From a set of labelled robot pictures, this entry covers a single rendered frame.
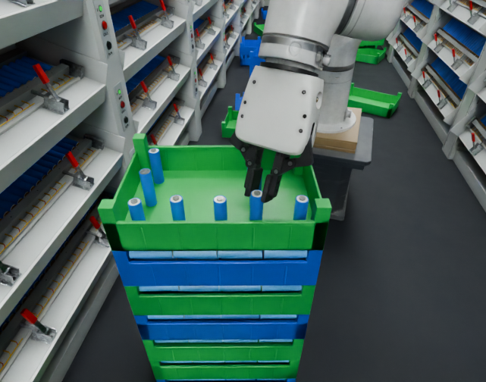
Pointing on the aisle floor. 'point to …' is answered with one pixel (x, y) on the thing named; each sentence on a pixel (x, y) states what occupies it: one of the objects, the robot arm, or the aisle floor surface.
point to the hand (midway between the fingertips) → (261, 183)
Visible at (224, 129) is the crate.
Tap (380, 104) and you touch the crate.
